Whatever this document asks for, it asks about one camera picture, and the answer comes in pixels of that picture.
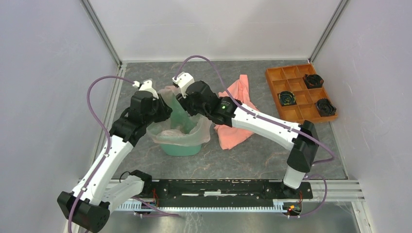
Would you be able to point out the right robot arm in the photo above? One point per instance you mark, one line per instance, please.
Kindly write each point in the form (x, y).
(299, 139)

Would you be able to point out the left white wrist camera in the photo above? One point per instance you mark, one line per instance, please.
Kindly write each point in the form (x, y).
(146, 85)

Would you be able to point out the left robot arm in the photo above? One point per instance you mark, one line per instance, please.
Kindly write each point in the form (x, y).
(88, 204)

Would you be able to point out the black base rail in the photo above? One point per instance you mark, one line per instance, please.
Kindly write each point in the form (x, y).
(227, 195)

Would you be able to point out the translucent pink plastic trash bag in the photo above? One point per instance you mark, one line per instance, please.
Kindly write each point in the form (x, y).
(154, 129)

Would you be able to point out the orange compartment tray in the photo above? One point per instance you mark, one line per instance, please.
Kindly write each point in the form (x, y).
(290, 78)

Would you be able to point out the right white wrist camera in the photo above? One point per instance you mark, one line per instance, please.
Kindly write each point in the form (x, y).
(183, 81)

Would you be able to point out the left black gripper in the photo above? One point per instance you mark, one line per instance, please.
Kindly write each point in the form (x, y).
(166, 111)

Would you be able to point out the green plastic trash bin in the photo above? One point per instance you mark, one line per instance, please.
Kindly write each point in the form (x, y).
(178, 136)

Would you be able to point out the corner aluminium post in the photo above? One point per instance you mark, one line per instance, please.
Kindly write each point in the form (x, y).
(328, 29)
(100, 30)

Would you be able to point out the black bag roll top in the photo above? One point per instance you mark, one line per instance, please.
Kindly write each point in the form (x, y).
(313, 81)

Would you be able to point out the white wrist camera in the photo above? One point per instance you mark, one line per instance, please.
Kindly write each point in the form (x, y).
(146, 85)
(183, 81)

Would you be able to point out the left corner aluminium post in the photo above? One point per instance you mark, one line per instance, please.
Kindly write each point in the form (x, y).
(100, 30)

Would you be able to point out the salmon pink cloth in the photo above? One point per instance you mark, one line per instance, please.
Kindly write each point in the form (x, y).
(231, 137)

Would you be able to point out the black bag roll right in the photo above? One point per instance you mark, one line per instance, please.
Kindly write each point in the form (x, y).
(325, 108)

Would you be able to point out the black green bag roll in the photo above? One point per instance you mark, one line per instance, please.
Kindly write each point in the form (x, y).
(287, 98)

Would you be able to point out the right corner aluminium post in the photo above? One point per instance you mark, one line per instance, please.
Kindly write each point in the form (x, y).
(328, 29)

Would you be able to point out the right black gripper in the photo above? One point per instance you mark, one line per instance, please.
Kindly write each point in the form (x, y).
(184, 103)

